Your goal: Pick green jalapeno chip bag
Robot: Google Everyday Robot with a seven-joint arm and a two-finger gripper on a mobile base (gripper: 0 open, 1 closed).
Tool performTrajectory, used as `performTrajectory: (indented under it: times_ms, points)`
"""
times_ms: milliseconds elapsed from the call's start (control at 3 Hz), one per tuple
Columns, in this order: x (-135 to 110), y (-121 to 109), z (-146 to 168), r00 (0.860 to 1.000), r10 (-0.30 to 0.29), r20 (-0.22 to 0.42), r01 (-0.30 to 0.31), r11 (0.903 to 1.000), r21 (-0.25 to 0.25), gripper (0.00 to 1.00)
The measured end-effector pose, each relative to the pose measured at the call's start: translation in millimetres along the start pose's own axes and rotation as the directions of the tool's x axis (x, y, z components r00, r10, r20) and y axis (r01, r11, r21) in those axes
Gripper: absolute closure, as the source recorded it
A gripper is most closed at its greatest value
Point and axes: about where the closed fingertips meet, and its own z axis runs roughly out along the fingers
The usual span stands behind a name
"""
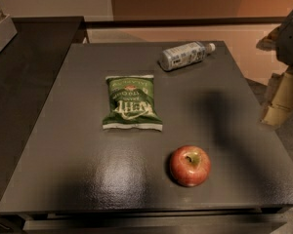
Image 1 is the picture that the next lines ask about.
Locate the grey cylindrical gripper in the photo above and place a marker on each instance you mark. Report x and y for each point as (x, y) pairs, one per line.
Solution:
(291, 42)

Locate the green jalapeno chip bag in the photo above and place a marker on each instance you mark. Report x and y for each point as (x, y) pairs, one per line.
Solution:
(131, 103)

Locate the clear plastic water bottle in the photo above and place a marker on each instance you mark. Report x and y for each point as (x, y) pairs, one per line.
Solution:
(184, 55)

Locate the red apple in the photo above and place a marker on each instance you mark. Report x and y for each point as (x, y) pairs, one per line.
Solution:
(189, 165)

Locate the dark side table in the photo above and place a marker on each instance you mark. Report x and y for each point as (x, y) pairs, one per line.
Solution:
(29, 66)

